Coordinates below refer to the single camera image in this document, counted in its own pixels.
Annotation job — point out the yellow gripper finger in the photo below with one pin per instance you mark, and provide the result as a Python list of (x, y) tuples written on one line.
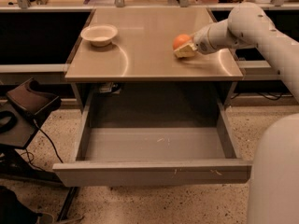
[(185, 51)]

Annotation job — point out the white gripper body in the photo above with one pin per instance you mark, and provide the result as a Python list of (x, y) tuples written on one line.
[(202, 41)]

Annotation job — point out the orange fruit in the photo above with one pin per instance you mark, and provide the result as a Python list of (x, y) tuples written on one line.
[(180, 40)]

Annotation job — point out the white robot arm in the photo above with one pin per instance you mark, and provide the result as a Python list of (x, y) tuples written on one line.
[(274, 177)]

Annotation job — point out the white tag under counter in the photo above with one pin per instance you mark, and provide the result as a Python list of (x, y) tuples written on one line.
[(109, 87)]

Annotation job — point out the open grey drawer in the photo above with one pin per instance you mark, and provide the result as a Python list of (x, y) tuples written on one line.
[(146, 140)]

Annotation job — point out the white bowl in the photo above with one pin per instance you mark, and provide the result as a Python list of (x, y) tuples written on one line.
[(99, 35)]

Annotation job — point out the black device on stand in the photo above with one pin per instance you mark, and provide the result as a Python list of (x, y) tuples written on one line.
[(31, 102)]

